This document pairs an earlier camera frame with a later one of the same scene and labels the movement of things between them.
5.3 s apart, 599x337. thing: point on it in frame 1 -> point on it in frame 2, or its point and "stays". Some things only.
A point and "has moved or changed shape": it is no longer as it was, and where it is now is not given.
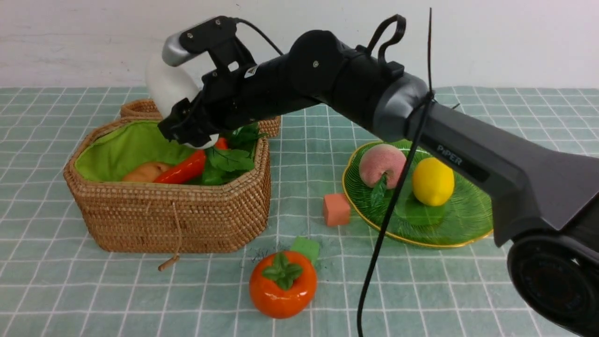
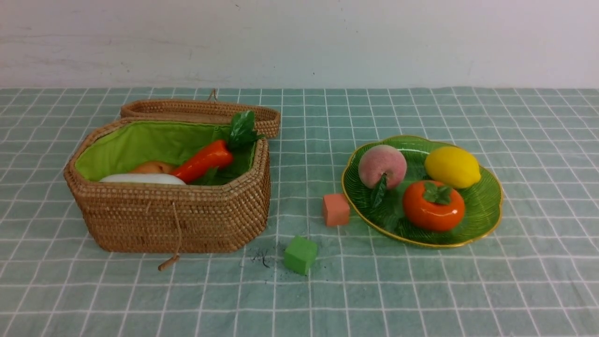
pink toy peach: (378, 159) stays
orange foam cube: (337, 209) stays
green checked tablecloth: (309, 273) stays
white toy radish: (170, 85) -> (142, 178)
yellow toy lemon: (433, 181) has moved or changed shape
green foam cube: (307, 246) stays
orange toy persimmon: (282, 284) -> (433, 206)
